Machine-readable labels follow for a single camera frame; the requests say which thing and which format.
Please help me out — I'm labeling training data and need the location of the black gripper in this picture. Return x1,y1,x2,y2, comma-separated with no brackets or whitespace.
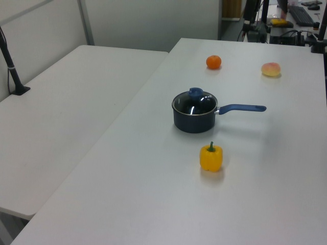
243,0,260,26

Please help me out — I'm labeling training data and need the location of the glass lid with blue knob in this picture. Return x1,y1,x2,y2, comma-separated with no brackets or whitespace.
172,87,218,116

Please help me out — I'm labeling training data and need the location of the beige wooden panel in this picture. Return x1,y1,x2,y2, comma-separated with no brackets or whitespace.
221,0,242,19

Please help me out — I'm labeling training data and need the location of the black vertical pole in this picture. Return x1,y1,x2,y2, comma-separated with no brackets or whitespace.
260,0,270,26

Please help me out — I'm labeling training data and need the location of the black electronics box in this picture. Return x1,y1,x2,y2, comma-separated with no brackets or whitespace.
269,30,307,46

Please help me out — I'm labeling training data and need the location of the black keyboard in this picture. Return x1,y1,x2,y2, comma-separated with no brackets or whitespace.
289,5,314,26

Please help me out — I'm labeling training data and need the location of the orange tangerine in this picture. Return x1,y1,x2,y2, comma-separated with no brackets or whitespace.
206,55,222,70

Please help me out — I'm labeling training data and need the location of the pink yellow peach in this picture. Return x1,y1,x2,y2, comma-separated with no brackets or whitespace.
261,62,282,77

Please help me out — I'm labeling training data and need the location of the dark blue saucepan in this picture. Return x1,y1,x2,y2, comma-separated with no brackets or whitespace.
171,91,267,134

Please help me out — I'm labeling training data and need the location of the yellow bell pepper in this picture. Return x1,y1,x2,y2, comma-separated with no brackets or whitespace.
199,141,223,173

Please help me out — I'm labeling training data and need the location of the white side table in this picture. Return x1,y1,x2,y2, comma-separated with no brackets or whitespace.
0,44,170,221

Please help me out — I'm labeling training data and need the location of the black clamped camera stand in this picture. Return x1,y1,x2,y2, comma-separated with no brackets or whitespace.
310,0,327,54

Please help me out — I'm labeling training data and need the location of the black camera pole with base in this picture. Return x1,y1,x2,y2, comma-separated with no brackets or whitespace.
0,25,31,96

